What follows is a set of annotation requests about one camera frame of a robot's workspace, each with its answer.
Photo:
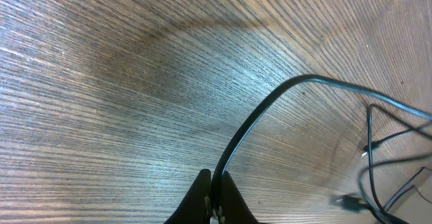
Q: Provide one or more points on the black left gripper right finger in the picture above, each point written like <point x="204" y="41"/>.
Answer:
<point x="233" y="207"/>

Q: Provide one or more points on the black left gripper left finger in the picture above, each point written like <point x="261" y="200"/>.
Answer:
<point x="195" y="206"/>

